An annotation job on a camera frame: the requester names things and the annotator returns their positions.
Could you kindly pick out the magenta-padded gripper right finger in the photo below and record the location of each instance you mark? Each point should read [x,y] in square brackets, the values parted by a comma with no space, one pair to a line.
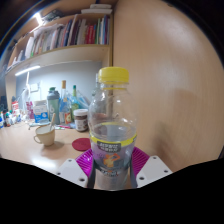
[151,168]

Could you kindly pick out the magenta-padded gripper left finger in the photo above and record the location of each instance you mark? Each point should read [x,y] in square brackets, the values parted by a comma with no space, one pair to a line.
[71,170]

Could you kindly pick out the clear yellow-capped drink bottle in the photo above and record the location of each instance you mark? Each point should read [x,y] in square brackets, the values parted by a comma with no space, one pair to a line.
[113,133]

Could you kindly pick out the flat round red coaster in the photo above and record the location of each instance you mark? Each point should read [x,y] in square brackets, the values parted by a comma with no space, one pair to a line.
[80,144]

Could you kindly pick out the cream ceramic mug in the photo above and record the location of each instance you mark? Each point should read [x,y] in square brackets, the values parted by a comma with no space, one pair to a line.
[46,137]

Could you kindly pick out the brown jar with white lid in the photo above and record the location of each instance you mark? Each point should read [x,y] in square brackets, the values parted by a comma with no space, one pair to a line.
[80,121]

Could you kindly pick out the spoon in cream mug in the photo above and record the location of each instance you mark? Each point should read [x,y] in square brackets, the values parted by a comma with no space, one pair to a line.
[52,120]

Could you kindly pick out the green glass bottle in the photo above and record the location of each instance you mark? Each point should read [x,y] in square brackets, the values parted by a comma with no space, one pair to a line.
[75,105]

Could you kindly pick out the blue and white carton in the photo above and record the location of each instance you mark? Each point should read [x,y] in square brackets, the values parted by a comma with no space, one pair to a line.
[40,112]

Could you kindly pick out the grey shaker bottle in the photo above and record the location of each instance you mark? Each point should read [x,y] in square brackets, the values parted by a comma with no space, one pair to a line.
[53,106]

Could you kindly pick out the pink packet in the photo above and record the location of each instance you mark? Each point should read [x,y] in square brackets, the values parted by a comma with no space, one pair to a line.
[29,110]

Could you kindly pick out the red and white can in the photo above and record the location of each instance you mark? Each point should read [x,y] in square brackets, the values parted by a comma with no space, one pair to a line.
[15,108]

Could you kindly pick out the clear glass bottle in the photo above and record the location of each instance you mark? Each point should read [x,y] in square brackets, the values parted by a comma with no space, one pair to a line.
[96,87]

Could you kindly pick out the under-shelf light strip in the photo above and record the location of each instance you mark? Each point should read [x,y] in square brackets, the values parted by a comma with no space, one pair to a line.
[27,70]

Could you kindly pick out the wooden shelf unit with books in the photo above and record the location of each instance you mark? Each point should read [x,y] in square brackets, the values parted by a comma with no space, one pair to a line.
[76,36]

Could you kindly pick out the white tube light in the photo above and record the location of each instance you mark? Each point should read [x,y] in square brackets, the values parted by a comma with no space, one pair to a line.
[38,18]

